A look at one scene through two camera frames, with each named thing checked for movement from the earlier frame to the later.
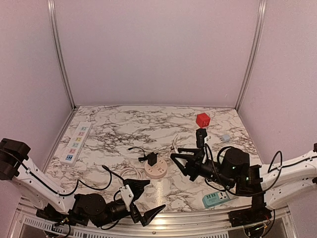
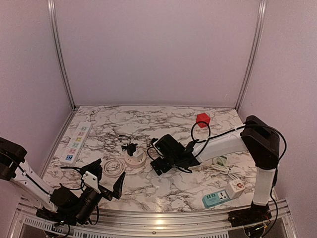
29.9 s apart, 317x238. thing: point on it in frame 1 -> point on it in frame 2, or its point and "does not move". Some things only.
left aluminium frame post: x=51 y=7 does not move
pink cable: x=131 y=173 -> x=114 y=167
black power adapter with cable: x=151 y=158 -> x=131 y=148
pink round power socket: x=157 y=171 -> x=135 y=162
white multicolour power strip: x=74 y=149 does not move
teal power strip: x=216 y=199 does not move
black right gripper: x=193 y=165 -> x=163 y=167
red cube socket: x=203 y=120 does not move
